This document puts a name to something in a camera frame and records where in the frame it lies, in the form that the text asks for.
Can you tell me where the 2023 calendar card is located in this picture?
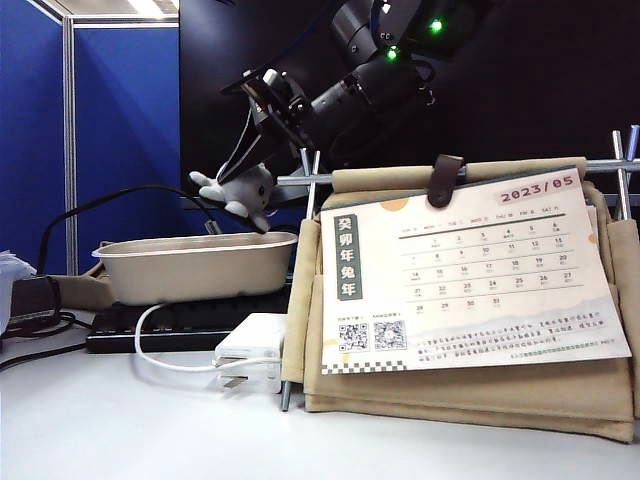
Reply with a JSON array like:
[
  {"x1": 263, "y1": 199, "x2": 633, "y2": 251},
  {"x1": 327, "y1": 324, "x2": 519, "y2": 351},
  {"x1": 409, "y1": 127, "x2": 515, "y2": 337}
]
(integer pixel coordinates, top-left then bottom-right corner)
[{"x1": 318, "y1": 167, "x2": 632, "y2": 377}]

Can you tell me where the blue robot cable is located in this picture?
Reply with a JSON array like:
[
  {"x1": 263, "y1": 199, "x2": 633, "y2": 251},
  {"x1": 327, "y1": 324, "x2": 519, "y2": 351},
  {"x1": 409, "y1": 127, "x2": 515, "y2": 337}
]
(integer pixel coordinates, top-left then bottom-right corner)
[{"x1": 277, "y1": 0, "x2": 346, "y2": 61}]

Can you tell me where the large black monitor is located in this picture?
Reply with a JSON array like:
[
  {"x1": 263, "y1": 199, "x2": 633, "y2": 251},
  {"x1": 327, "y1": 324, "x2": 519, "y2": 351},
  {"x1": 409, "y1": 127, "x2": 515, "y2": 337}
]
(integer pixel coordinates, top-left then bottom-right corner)
[{"x1": 178, "y1": 0, "x2": 640, "y2": 211}]

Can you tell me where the black cable with silver plug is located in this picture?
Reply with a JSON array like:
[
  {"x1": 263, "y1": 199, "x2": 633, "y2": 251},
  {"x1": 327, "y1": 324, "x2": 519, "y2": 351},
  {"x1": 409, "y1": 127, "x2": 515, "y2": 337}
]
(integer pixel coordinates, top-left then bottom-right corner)
[{"x1": 37, "y1": 185, "x2": 222, "y2": 276}]

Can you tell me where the white power adapter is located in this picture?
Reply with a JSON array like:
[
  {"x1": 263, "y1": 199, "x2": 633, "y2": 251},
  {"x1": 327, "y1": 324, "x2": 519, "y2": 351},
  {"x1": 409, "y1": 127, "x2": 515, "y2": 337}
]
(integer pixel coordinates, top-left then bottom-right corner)
[{"x1": 213, "y1": 313, "x2": 289, "y2": 396}]

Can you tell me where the brown leather snap strap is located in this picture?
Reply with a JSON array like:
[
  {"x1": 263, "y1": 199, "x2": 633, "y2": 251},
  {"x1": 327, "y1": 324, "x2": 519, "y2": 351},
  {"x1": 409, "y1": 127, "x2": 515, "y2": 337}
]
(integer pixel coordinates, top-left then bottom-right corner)
[{"x1": 426, "y1": 154, "x2": 464, "y2": 209}]

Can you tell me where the grey plush shark toy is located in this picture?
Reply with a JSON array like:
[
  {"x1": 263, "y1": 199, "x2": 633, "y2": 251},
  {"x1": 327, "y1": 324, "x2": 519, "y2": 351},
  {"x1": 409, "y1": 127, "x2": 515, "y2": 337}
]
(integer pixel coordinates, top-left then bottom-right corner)
[{"x1": 188, "y1": 162, "x2": 276, "y2": 234}]

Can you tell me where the blue partition panel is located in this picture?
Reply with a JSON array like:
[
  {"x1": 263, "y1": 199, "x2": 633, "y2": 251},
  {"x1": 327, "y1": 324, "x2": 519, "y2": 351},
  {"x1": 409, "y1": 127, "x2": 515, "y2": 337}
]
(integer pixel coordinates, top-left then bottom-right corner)
[
  {"x1": 0, "y1": 0, "x2": 66, "y2": 277},
  {"x1": 72, "y1": 23, "x2": 182, "y2": 275}
]

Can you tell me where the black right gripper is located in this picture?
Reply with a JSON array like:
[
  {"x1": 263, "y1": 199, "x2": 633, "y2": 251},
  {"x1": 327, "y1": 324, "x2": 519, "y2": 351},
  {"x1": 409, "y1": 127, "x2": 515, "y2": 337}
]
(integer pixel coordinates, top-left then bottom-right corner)
[{"x1": 184, "y1": 69, "x2": 315, "y2": 236}]

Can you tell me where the beige cloth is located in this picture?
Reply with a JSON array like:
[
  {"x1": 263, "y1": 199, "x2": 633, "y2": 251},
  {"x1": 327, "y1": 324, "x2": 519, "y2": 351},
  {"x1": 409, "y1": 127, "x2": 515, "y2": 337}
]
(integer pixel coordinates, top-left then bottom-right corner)
[{"x1": 49, "y1": 241, "x2": 119, "y2": 311}]

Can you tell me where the straight black cable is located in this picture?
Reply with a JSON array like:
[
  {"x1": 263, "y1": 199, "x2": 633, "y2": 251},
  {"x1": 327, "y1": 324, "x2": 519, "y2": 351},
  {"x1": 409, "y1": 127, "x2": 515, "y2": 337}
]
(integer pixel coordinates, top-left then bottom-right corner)
[{"x1": 0, "y1": 342, "x2": 89, "y2": 374}]

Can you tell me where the beige canvas organizer bag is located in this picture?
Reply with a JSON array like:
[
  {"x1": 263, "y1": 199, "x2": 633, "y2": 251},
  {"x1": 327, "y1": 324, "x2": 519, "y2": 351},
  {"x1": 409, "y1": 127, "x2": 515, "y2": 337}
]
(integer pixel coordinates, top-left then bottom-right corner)
[{"x1": 280, "y1": 157, "x2": 640, "y2": 445}]

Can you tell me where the small black box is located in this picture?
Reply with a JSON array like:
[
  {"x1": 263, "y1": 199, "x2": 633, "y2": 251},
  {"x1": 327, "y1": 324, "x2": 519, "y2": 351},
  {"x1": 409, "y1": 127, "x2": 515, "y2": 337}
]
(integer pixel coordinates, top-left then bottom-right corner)
[{"x1": 10, "y1": 275, "x2": 64, "y2": 322}]

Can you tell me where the black keyboard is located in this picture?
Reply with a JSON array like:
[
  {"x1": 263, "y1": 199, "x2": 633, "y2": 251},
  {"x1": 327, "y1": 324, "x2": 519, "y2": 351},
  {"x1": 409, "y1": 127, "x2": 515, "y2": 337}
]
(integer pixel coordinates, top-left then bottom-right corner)
[{"x1": 85, "y1": 287, "x2": 294, "y2": 355}]

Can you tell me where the beige paper lunch box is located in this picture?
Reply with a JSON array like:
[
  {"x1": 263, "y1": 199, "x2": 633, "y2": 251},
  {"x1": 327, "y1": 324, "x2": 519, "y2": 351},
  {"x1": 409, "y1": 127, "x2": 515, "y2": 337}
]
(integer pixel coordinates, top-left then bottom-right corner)
[{"x1": 91, "y1": 230, "x2": 299, "y2": 306}]

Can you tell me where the white charger cable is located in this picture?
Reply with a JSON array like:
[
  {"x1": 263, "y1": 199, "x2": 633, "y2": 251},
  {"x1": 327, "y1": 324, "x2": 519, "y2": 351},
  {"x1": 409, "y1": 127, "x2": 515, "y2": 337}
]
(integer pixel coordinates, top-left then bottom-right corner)
[{"x1": 133, "y1": 303, "x2": 281, "y2": 374}]

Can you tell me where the looped black cable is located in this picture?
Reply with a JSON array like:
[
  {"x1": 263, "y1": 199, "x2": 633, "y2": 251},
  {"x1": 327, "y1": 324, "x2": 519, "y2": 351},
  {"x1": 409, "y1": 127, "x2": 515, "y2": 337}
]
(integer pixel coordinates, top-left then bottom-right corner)
[{"x1": 0, "y1": 309, "x2": 97, "y2": 347}]

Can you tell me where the aluminium partition frame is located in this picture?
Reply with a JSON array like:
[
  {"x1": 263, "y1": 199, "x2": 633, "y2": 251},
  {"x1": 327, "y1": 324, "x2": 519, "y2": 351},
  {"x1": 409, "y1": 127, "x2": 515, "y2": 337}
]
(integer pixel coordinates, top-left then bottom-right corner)
[{"x1": 29, "y1": 0, "x2": 180, "y2": 277}]

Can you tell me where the white crumpled paper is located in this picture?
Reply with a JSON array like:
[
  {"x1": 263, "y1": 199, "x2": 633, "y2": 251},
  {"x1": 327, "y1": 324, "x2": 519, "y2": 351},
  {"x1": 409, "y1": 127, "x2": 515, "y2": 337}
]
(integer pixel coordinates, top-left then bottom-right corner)
[{"x1": 0, "y1": 249, "x2": 38, "y2": 337}]

